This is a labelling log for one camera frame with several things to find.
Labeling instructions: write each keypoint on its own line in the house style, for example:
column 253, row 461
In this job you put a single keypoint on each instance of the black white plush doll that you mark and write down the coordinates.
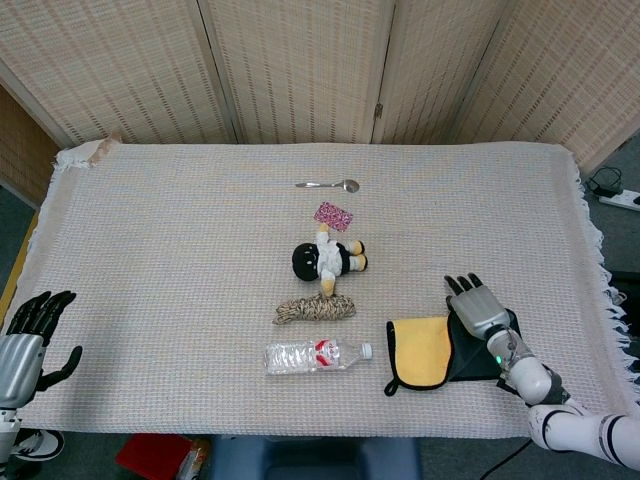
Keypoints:
column 306, row 260

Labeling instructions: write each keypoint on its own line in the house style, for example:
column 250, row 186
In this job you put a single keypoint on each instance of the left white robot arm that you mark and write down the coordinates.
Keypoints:
column 35, row 445

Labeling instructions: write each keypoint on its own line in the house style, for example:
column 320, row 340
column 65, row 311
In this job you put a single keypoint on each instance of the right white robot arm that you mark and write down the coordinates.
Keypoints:
column 530, row 375

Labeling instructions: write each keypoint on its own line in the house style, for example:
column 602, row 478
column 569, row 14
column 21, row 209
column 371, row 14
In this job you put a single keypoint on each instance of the brown tape patch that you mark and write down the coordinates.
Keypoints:
column 104, row 148

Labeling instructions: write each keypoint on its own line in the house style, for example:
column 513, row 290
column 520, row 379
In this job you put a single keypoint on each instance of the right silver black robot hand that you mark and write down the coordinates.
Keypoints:
column 477, row 310

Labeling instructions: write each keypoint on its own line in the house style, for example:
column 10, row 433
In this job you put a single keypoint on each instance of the red plastic package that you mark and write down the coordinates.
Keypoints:
column 150, row 455

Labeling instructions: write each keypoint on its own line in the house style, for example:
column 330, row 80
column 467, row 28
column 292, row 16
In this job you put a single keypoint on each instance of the clear plastic water bottle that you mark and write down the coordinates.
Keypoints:
column 292, row 356

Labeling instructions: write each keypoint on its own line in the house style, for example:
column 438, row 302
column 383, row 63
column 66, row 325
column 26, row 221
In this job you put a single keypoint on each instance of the pink patterned card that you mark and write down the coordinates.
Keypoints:
column 333, row 216

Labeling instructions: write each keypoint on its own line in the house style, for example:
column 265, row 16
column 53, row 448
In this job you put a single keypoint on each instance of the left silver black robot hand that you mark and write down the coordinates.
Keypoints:
column 20, row 355

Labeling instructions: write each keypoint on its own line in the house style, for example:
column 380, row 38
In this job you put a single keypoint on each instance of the yellow black cloth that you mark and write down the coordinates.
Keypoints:
column 425, row 355

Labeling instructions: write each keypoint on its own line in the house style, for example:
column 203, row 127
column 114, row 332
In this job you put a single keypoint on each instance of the white power strip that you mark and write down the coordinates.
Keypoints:
column 620, row 200

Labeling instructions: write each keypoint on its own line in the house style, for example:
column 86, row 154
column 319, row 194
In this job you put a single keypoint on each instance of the woven folding screen panel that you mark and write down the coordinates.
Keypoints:
column 295, row 65
column 435, row 65
column 565, row 75
column 115, row 65

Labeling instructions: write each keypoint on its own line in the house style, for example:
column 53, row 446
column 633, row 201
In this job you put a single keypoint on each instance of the metal spoon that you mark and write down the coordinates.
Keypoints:
column 350, row 185

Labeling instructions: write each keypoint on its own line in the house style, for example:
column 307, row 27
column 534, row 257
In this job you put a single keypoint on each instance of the brass screen hinge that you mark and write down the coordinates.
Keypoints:
column 378, row 110

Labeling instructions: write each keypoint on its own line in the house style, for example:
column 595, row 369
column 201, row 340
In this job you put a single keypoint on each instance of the brown woven side panel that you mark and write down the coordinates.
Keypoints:
column 22, row 145

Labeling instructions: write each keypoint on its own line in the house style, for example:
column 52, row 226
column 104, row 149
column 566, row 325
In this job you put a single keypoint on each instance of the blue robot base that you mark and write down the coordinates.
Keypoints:
column 315, row 460

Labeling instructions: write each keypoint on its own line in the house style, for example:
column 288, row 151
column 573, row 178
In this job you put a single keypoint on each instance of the beige woven tablecloth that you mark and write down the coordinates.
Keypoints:
column 150, row 250

